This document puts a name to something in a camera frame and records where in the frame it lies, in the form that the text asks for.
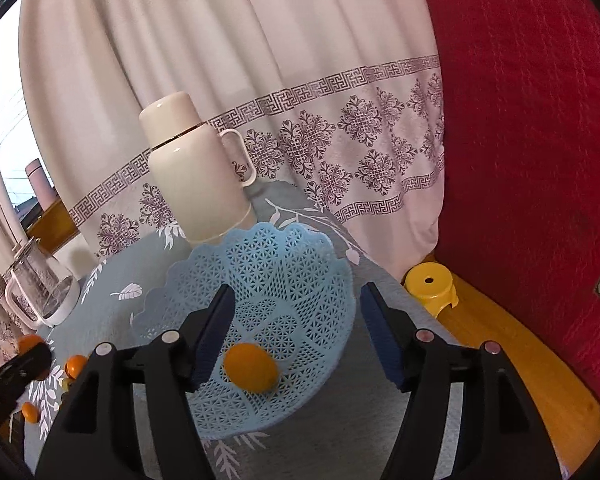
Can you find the wooden window sill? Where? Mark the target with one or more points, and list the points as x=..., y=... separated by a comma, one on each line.
x=55, y=222

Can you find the pink bottle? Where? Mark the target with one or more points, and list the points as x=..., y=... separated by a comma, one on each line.
x=42, y=182

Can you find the blue-grey leaf print tablecloth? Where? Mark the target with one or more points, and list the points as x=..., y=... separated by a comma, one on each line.
x=330, y=410

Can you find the large orange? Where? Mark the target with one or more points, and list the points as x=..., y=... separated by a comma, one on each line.
x=76, y=365

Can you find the yellow plastic stool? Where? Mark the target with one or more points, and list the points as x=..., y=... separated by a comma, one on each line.
x=430, y=285

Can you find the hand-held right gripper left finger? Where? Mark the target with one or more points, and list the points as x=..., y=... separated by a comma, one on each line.
x=211, y=340

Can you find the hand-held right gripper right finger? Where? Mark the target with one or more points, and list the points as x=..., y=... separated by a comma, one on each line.
x=382, y=340

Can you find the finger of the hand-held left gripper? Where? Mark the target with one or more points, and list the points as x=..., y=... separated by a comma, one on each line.
x=20, y=372

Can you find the red textured blanket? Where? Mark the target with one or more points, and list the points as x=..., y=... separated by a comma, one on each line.
x=525, y=135

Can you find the light blue plastic mesh basket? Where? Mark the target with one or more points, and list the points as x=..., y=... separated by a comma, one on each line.
x=280, y=280

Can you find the cream thermos jug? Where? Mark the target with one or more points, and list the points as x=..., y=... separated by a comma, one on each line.
x=195, y=180

